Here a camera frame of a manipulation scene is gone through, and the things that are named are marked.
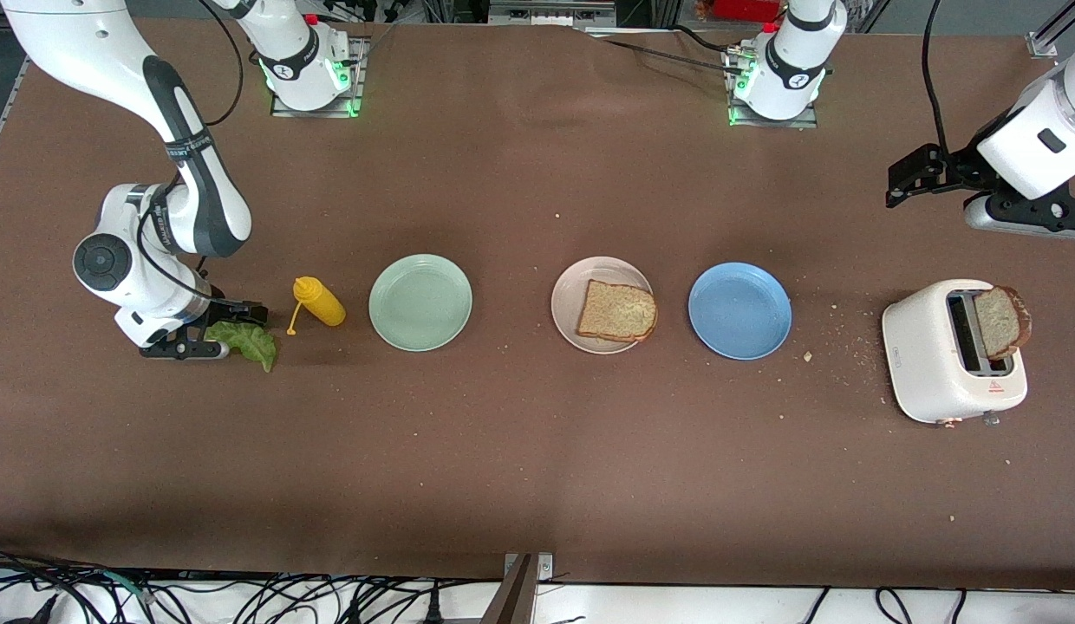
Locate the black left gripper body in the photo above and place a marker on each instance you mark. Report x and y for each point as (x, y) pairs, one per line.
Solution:
(960, 167)

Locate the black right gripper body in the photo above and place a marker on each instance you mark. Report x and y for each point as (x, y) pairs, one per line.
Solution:
(228, 308)

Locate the green lettuce leaf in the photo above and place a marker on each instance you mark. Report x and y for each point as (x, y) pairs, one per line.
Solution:
(251, 342)

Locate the yellow squeeze bottle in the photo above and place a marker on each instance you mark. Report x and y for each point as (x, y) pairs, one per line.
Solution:
(322, 303)

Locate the brown bread slice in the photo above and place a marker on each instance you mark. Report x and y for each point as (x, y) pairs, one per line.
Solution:
(1001, 322)
(615, 310)

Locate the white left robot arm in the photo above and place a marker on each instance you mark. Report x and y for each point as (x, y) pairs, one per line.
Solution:
(1036, 143)

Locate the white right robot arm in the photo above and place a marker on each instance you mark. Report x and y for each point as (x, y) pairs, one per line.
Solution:
(95, 52)

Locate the green plate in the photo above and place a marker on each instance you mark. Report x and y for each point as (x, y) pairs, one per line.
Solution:
(420, 303)

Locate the blue plate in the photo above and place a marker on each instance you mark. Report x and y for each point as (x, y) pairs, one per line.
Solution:
(739, 312)

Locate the beige plate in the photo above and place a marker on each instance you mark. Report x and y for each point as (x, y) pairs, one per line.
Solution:
(565, 303)

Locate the white toaster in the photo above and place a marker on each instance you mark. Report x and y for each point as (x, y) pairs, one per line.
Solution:
(923, 355)

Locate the red box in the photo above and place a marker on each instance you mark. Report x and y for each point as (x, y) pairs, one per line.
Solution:
(745, 9)

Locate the black power plug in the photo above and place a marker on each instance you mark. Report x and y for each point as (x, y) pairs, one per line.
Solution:
(433, 608)

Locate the dark metal beam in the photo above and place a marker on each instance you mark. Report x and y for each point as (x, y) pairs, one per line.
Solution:
(511, 602)

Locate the grey power strip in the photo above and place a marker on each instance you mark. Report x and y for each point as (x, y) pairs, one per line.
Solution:
(550, 13)

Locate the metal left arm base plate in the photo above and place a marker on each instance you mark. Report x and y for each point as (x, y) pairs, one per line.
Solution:
(767, 124)

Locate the aluminium frame post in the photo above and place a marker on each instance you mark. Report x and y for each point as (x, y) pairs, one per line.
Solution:
(1045, 42)

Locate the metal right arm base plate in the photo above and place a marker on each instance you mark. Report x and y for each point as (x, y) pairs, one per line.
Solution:
(359, 82)

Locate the silver corner bracket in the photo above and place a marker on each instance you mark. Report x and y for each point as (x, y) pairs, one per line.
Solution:
(546, 568)

